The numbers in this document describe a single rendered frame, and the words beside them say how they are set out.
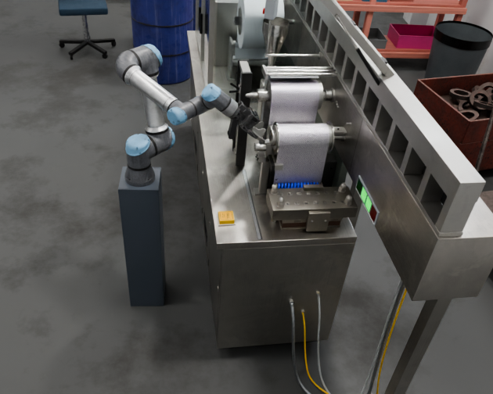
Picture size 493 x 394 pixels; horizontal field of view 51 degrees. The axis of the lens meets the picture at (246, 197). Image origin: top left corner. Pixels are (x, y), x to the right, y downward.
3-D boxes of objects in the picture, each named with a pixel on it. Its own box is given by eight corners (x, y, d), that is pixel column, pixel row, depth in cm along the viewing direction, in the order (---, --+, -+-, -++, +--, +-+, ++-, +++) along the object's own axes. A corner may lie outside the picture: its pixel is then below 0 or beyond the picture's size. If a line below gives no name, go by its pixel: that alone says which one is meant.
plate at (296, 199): (265, 198, 245) (267, 188, 241) (345, 195, 251) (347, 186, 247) (271, 220, 233) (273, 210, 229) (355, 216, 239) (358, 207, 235)
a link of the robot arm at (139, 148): (121, 162, 255) (119, 138, 246) (142, 151, 263) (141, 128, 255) (137, 172, 249) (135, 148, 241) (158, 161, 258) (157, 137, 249)
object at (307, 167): (273, 184, 246) (277, 152, 234) (320, 183, 249) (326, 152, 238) (273, 185, 245) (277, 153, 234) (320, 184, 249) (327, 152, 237)
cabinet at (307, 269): (189, 124, 478) (189, 35, 424) (257, 123, 488) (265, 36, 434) (214, 359, 285) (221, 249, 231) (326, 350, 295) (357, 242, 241)
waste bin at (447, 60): (477, 108, 547) (503, 42, 502) (426, 106, 542) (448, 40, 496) (456, 84, 591) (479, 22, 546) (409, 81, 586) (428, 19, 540)
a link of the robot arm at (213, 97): (203, 85, 220) (214, 79, 213) (221, 100, 225) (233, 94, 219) (196, 99, 216) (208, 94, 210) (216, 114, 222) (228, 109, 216)
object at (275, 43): (252, 116, 319) (260, 26, 283) (274, 116, 321) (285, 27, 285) (255, 128, 308) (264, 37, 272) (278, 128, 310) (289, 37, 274)
